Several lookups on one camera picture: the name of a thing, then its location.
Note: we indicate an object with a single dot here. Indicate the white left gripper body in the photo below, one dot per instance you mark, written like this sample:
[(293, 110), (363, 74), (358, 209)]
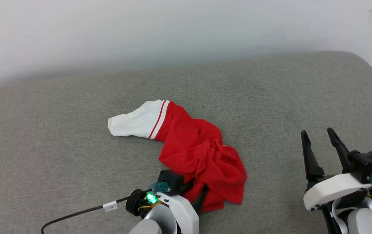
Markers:
[(186, 214)]

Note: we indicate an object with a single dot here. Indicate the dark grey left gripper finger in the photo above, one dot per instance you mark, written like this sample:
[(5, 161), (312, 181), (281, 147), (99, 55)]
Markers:
[(201, 200), (187, 187)]

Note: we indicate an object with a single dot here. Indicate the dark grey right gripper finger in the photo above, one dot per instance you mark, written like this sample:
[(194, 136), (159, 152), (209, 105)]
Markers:
[(312, 162), (341, 149)]

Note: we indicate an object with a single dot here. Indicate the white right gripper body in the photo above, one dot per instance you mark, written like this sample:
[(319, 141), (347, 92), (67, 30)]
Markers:
[(332, 190)]

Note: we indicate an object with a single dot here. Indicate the red and white basketball jersey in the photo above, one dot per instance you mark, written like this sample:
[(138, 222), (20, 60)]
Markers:
[(192, 146)]

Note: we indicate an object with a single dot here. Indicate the white and grey left robot arm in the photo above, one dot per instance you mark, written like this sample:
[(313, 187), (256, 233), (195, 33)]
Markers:
[(155, 226)]

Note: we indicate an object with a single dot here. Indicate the white and grey right robot arm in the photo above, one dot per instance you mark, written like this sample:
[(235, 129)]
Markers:
[(364, 221)]

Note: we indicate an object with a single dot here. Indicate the grey fabric sofa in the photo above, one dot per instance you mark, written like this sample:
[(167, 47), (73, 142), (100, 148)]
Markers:
[(59, 130)]

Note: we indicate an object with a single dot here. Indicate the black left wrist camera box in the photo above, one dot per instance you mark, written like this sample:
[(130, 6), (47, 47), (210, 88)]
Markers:
[(170, 178)]

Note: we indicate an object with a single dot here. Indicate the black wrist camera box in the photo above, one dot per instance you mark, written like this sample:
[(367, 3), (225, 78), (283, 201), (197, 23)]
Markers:
[(367, 164), (170, 178)]

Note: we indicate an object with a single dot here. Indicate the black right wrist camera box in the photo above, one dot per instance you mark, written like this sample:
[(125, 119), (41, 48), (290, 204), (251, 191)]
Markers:
[(367, 164)]

